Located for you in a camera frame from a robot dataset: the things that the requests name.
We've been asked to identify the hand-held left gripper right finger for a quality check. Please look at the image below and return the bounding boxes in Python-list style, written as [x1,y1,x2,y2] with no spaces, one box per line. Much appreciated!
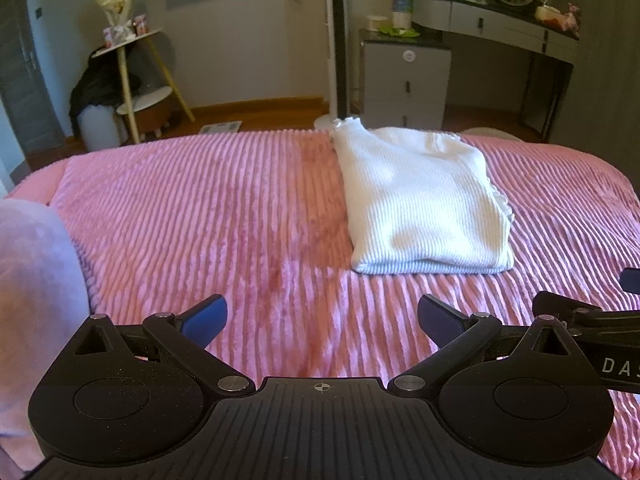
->
[387,294,578,401]

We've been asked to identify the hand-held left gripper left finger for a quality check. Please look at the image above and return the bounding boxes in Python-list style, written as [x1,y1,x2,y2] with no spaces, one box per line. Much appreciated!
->
[72,294,256,397]

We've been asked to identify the white ribbed sweater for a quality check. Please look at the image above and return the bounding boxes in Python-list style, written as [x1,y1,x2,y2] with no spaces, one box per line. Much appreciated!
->
[327,116,516,276]

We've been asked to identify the pink ribbed blanket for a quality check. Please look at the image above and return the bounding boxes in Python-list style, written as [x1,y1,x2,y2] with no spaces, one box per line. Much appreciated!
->
[10,127,640,480]

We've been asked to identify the lilac plush pillow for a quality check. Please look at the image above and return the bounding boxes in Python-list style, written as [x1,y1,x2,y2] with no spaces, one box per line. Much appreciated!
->
[0,198,91,476]

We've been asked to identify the white trash bin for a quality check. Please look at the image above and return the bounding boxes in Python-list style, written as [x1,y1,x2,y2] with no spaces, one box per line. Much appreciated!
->
[79,105,128,152]

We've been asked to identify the grey drawer cabinet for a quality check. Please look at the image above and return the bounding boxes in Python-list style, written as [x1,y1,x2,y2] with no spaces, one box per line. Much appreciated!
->
[359,29,453,131]

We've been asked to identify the black garment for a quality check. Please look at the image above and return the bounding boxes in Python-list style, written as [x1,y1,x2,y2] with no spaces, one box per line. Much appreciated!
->
[69,52,126,136]

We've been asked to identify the wooden tiered side table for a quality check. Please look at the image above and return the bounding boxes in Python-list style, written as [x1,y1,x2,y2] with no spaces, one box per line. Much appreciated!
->
[90,29,196,145]

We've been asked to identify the grey dressing table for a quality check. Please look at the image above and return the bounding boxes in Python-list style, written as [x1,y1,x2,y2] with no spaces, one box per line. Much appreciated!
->
[411,0,581,143]

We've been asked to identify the dark room door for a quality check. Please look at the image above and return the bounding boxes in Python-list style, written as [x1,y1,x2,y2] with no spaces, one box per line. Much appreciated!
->
[0,0,66,156]

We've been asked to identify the white standing panel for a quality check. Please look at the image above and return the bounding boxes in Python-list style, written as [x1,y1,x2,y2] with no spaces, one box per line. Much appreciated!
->
[314,0,351,131]

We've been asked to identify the blue and white box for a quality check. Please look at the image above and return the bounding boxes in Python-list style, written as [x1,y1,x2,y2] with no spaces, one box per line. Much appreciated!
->
[391,0,413,30]

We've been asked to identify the wrapped flower bouquet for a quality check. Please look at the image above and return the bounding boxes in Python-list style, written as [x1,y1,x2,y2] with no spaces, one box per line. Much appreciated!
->
[92,0,138,43]

